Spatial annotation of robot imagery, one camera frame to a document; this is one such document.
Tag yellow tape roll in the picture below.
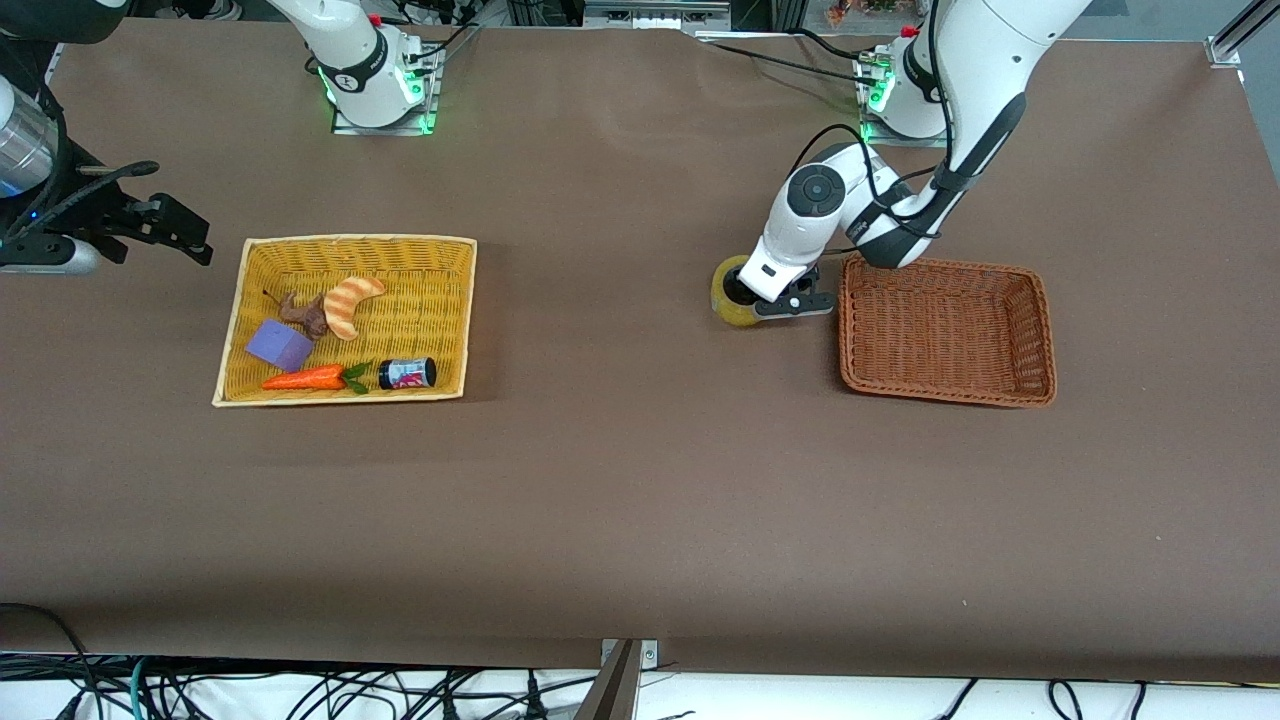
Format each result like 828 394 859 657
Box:
710 255 776 331

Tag purple foam cube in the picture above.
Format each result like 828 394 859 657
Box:
246 318 315 373

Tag brown root toy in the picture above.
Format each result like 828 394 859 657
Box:
262 288 331 341

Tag brown wicker basket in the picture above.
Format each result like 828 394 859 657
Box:
838 252 1058 409

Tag toy croissant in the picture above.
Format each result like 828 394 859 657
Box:
322 276 387 342

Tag orange toy carrot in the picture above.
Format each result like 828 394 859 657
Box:
261 360 376 395

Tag yellow wicker basket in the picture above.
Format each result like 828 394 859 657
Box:
211 234 478 408

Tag small jar with black lid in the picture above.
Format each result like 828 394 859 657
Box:
378 357 438 391

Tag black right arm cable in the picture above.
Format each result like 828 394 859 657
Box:
0 85 161 246

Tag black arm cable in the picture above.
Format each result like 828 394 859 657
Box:
790 0 961 246
0 85 161 246

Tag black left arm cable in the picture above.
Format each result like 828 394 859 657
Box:
790 0 961 246

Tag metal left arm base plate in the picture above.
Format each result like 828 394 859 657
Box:
858 50 966 149

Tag black base power cable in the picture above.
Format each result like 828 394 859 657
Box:
698 38 881 89

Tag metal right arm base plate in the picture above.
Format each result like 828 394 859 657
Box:
330 45 443 136

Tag grey metal equipment frame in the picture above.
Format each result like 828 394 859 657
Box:
580 0 733 31

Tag black floor cable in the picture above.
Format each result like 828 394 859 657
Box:
0 602 101 720

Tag metal table edge bracket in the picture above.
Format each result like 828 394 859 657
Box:
575 638 661 720

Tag aluminium frame rail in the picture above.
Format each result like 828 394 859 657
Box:
1205 0 1280 71

